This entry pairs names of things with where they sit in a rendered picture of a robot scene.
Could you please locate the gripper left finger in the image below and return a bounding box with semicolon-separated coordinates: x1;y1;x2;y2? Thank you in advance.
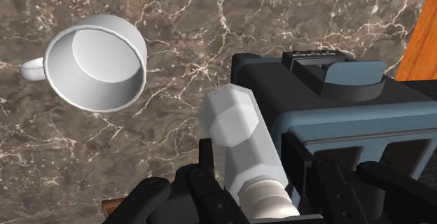
102;137;249;224

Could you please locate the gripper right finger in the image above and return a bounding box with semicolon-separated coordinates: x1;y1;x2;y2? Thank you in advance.
281;132;437;224

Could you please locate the white translucent bottle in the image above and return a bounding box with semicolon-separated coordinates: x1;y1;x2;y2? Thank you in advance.
199;83;300;219

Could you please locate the black and blue appliance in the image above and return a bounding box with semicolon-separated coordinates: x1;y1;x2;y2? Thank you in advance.
230;49;437;217

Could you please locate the white mug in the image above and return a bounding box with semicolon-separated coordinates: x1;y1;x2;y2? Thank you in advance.
20;13;148;113

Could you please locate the orange wooden cabinet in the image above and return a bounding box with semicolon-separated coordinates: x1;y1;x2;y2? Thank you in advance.
252;0;437;82

